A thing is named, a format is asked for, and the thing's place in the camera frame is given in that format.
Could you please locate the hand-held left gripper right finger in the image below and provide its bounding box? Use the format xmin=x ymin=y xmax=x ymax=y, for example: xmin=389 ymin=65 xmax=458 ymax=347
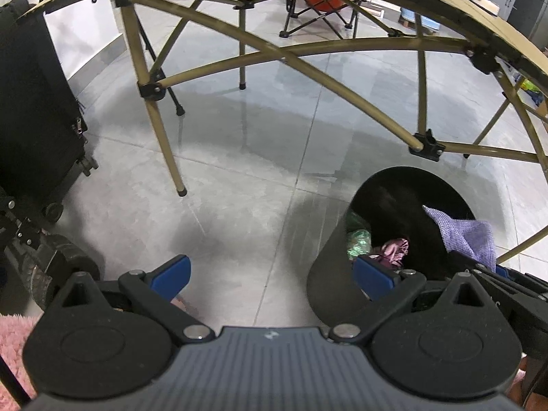
xmin=327 ymin=256 xmax=493 ymax=344

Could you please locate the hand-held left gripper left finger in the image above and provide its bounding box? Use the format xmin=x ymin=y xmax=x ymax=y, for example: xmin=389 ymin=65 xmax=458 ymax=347
xmin=55 ymin=254 xmax=215 ymax=344

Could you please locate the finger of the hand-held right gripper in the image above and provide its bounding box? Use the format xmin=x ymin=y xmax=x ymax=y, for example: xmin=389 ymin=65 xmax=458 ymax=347
xmin=447 ymin=251 xmax=548 ymax=302

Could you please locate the pink satin cloth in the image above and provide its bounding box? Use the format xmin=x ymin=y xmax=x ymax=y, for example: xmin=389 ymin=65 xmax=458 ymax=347
xmin=370 ymin=237 xmax=409 ymax=270

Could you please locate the black round bin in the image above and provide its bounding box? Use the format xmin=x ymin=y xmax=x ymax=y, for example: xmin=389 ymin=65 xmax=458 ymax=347
xmin=306 ymin=166 xmax=478 ymax=326

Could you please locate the purple cloth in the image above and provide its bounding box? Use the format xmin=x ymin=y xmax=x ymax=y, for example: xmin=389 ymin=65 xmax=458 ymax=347
xmin=423 ymin=205 xmax=497 ymax=272

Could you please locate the green shiny wrapper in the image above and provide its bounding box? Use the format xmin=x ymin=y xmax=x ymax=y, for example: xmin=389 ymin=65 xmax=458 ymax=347
xmin=346 ymin=212 xmax=373 ymax=262

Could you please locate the black hand trolley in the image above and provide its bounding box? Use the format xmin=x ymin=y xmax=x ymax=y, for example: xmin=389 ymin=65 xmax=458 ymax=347
xmin=0 ymin=156 xmax=102 ymax=311

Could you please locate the black tripod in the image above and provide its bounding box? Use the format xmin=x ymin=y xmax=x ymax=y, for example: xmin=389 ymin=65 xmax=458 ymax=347
xmin=135 ymin=17 xmax=187 ymax=115

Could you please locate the pink fluffy fabric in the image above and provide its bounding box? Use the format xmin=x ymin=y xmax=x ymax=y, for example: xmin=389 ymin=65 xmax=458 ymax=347
xmin=0 ymin=314 xmax=43 ymax=399

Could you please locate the black suitcase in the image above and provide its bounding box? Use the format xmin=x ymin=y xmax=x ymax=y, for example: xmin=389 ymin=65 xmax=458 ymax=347
xmin=0 ymin=0 xmax=88 ymax=223

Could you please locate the blue pet water feeder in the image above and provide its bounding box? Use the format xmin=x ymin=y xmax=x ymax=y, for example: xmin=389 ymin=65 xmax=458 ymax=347
xmin=400 ymin=9 xmax=437 ymax=35

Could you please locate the black folding camp chair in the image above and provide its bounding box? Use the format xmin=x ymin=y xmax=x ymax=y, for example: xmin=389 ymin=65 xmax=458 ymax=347
xmin=279 ymin=0 xmax=361 ymax=39

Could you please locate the tan folding table frame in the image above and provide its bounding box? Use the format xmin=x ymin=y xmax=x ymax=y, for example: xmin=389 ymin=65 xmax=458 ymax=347
xmin=19 ymin=0 xmax=548 ymax=266

